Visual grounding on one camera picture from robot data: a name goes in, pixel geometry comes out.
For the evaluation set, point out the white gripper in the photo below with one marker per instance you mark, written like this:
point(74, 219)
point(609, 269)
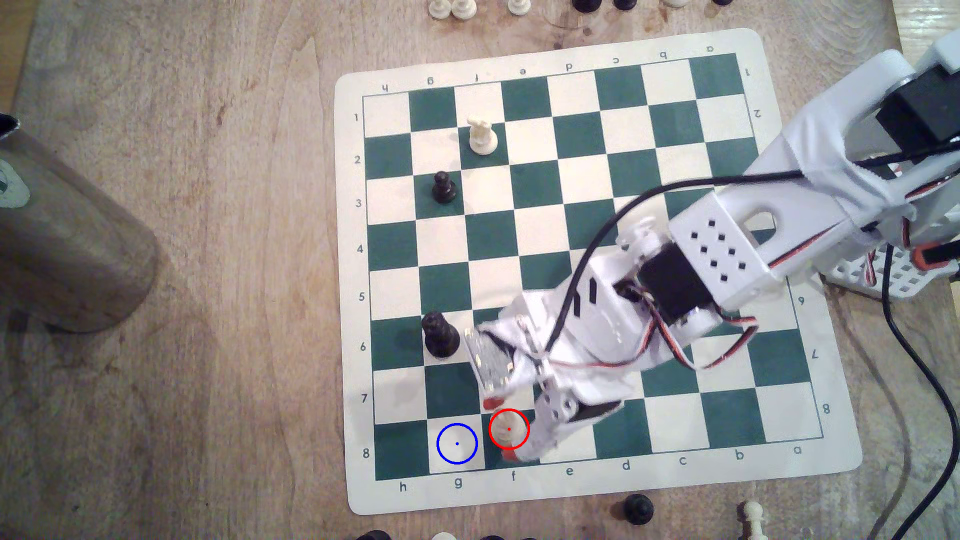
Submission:
point(559, 407)

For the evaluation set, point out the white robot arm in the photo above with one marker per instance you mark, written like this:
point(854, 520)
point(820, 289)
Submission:
point(757, 217)

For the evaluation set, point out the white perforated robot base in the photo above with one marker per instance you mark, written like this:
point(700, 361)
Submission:
point(877, 274)

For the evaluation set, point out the large black chess piece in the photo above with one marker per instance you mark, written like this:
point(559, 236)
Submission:
point(440, 335)

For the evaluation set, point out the green and white chess mat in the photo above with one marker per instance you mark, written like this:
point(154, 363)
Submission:
point(525, 225)

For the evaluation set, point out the white chess knight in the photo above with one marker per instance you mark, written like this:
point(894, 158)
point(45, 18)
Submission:
point(482, 135)

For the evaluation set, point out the orange clamp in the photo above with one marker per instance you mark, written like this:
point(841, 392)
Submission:
point(930, 255)

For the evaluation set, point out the wooden round post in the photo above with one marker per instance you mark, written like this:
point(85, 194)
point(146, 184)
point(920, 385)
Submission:
point(67, 240)

